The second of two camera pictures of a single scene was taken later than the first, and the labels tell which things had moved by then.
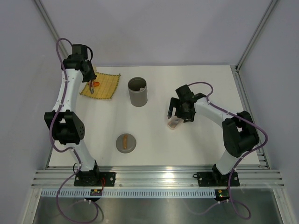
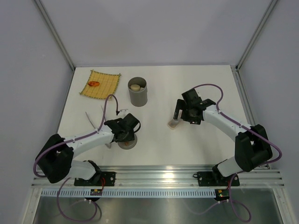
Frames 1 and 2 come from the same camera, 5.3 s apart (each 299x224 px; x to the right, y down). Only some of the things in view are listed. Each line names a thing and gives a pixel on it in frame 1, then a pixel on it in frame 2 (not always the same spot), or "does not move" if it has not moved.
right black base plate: (217, 179) does not move
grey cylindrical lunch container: (138, 88) does not move
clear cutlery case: (174, 122) does not move
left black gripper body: (89, 75) to (129, 136)
